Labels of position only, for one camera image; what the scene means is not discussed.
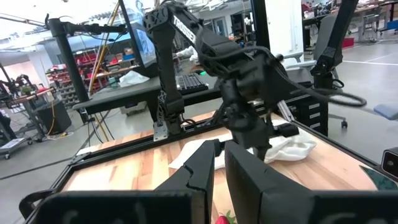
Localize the black drawer cabinet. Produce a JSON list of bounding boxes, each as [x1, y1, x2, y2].
[[287, 93, 330, 136]]

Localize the white plastic bag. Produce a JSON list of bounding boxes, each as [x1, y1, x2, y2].
[[119, 70, 150, 88]]

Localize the red strawberry with green leaves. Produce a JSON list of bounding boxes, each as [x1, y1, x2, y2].
[[214, 210, 238, 224]]

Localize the large shelving with red bins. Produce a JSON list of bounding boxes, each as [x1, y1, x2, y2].
[[46, 46, 141, 94]]

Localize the desk monitor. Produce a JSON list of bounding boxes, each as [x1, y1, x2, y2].
[[119, 0, 159, 78]]

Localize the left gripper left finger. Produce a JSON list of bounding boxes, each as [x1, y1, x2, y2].
[[154, 139, 216, 224]]

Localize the white cloth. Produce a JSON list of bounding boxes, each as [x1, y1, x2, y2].
[[169, 119, 318, 171]]

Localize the low wheeled cart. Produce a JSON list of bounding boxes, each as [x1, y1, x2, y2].
[[0, 136, 34, 160]]

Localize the black monitor pole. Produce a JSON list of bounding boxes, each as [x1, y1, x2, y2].
[[45, 14, 128, 103]]

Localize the silver metal bracket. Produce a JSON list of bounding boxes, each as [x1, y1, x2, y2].
[[153, 121, 170, 142]]

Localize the black speaker box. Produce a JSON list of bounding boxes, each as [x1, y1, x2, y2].
[[36, 99, 73, 135]]

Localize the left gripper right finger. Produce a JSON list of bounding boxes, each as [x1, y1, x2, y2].
[[224, 141, 312, 224]]

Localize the grey desk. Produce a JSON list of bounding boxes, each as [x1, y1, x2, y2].
[[72, 74, 224, 114]]

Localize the background workbench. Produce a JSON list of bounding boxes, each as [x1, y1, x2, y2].
[[0, 73, 57, 108]]

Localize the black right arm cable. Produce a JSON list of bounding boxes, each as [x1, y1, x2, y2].
[[195, 27, 368, 108]]

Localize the yellow diagonal rod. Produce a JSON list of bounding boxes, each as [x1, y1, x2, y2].
[[88, 1, 121, 94]]

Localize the black keyboard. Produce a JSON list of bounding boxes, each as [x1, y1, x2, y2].
[[176, 73, 210, 95]]

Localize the table-level camera box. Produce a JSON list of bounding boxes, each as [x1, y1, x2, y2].
[[381, 147, 398, 179]]

